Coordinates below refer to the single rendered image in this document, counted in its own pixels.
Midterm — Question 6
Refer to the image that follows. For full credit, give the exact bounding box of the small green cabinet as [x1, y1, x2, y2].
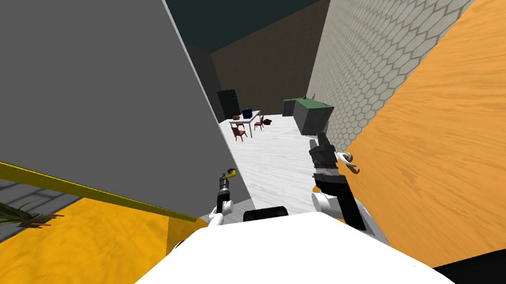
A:
[281, 98, 299, 118]

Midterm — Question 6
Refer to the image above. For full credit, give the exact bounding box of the orange wooden door leaf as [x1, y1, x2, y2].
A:
[308, 0, 506, 281]

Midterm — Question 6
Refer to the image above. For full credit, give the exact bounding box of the grey cabinet with green top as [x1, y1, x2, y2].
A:
[292, 93, 338, 138]

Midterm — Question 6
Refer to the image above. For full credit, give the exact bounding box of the grey door leaf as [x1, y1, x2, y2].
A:
[0, 0, 256, 243]

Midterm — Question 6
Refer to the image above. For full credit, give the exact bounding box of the white table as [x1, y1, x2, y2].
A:
[227, 106, 265, 141]

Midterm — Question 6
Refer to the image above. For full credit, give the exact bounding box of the dark tall cabinet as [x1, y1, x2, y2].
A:
[216, 88, 242, 122]

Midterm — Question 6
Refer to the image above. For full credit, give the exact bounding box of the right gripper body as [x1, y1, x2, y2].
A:
[308, 143, 340, 174]

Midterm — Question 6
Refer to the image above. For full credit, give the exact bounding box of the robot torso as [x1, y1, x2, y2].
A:
[68, 185, 464, 284]

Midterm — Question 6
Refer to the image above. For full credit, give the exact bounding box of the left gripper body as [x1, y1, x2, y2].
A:
[217, 172, 233, 194]

